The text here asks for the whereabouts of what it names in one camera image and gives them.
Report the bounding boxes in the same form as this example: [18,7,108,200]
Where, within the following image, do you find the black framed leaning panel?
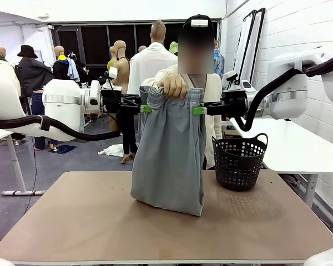
[240,7,266,84]
[229,9,256,84]

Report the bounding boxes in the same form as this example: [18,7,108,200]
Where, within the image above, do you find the person's right forearm cream sleeve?
[140,64,184,86]

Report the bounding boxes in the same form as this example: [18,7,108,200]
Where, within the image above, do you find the large white table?
[230,117,333,208]

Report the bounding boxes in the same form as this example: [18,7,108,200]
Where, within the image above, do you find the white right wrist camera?
[223,70,241,91]

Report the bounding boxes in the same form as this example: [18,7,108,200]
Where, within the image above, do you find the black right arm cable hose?
[234,54,333,132]

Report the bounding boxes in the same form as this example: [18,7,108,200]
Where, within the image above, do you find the person's right hand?
[157,75,188,100]

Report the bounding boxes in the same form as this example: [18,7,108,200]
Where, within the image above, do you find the mannequin in blue floral shirt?
[212,37,225,80]

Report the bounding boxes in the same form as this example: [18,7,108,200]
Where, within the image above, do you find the mannequin in yellow-green top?
[107,46,119,71]

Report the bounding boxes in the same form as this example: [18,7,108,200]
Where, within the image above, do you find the tall mannequin in white shirt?
[127,20,179,96]

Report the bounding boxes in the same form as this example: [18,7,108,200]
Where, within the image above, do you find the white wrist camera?
[223,70,241,91]
[101,66,123,91]

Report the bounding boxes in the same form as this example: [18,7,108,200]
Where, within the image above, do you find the white cloth on floor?
[97,144,125,158]

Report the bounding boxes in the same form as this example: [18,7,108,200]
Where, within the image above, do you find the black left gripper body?
[101,90,123,114]

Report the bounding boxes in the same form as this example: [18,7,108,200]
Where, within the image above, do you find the mannequin in cream jacket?
[0,46,22,84]

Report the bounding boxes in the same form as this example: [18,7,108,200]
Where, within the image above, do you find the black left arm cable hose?
[0,114,122,141]

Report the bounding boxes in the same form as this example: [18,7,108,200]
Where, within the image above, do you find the mannequin with black bucket hat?
[15,44,62,152]

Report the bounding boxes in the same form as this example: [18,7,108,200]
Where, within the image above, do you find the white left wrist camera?
[101,66,123,91]

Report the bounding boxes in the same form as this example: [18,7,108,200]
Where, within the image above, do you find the grey training pants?
[129,85,208,217]

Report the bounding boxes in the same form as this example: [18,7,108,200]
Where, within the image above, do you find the black cap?
[183,14,214,30]

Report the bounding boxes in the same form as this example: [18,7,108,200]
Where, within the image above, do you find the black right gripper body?
[221,90,247,117]

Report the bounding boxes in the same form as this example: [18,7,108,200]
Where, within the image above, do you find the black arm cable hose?
[0,114,122,141]
[234,54,333,132]

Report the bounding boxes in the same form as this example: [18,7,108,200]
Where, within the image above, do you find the person in cream cardigan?
[177,14,223,170]

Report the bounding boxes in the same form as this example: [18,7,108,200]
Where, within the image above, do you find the white table with tube leg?
[0,129,47,196]

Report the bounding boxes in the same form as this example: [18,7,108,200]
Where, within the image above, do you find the black perforated plastic basket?
[211,132,269,192]

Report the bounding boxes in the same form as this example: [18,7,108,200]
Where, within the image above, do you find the mannequin with yellow scarf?
[53,45,88,84]

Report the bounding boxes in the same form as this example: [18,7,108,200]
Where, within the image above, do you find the beige mannequin in black trousers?
[108,40,139,164]

